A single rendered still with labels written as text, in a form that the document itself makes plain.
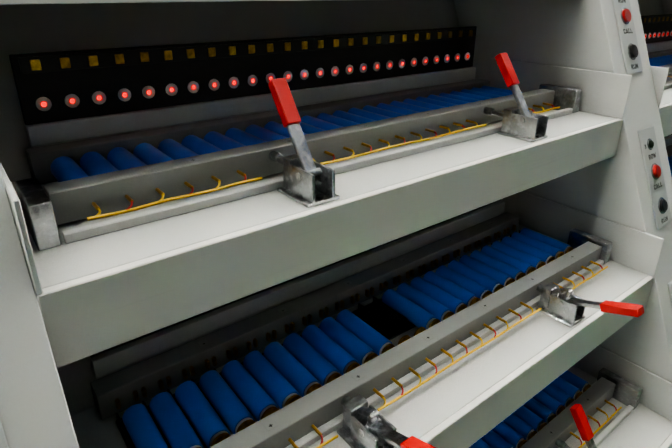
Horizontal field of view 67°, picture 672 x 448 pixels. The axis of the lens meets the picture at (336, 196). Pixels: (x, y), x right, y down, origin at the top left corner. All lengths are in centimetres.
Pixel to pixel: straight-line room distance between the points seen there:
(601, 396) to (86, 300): 62
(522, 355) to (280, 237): 28
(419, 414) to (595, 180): 39
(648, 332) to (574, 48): 36
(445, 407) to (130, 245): 28
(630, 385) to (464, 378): 34
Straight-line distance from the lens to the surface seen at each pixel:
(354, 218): 37
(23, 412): 30
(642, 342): 76
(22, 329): 29
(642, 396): 80
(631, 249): 71
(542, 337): 55
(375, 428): 40
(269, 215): 34
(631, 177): 69
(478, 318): 52
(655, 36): 125
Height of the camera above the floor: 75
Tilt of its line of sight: 4 degrees down
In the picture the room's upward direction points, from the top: 13 degrees counter-clockwise
